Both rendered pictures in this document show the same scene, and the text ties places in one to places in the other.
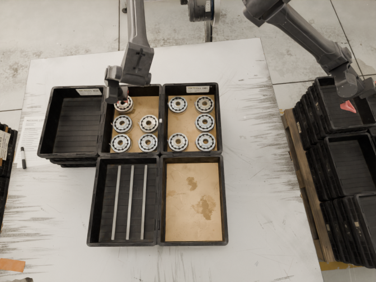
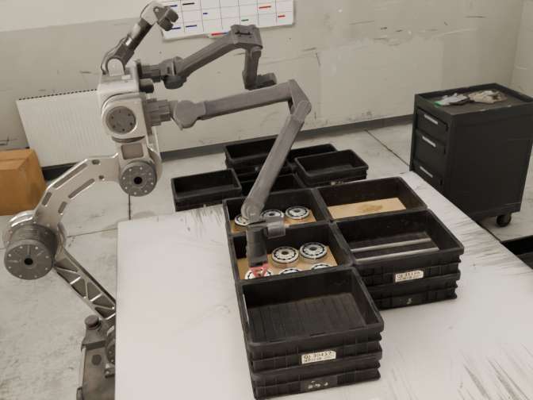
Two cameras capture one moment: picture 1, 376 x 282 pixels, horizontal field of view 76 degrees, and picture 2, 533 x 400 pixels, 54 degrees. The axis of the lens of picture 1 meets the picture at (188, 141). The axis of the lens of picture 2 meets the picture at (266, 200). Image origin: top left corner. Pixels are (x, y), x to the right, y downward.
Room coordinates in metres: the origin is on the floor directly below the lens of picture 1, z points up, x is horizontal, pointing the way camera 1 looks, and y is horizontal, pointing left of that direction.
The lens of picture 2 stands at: (0.92, 1.79, 1.97)
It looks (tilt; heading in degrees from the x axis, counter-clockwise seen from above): 28 degrees down; 259
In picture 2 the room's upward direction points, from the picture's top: 4 degrees counter-clockwise
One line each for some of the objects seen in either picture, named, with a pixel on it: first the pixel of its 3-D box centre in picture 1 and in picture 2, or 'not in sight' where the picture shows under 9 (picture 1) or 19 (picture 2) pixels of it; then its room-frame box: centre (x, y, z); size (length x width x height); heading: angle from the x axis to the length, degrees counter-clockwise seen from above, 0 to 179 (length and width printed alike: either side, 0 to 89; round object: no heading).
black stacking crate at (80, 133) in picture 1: (78, 123); (306, 318); (0.59, 0.57, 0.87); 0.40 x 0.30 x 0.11; 176
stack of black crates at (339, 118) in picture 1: (328, 115); (209, 214); (0.74, -1.07, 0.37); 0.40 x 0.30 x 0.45; 1
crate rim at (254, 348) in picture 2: (74, 120); (306, 305); (0.59, 0.57, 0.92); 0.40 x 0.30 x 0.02; 176
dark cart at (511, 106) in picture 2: not in sight; (466, 162); (-1.01, -1.05, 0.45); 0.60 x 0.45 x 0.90; 1
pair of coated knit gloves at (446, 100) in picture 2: not in sight; (451, 99); (-0.89, -1.13, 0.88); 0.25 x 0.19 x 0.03; 1
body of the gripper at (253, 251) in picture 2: (116, 90); (256, 248); (0.69, 0.34, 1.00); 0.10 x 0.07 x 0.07; 86
